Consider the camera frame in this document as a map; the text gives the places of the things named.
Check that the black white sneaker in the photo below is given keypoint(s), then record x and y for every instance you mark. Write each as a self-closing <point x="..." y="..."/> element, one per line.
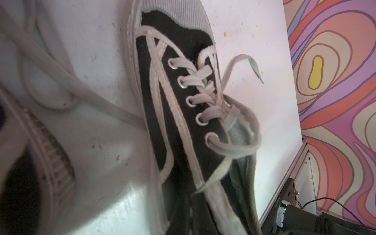
<point x="180" y="161"/>
<point x="37" y="178"/>

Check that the sneaker white shoelace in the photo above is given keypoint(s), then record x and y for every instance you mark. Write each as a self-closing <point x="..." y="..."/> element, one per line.
<point x="217" y="108"/>

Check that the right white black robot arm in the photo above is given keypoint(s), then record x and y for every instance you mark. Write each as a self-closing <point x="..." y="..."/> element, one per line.
<point x="292" y="220"/>

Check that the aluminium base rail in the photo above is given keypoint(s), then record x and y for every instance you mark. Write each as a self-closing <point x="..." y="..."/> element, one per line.
<point x="297" y="188"/>

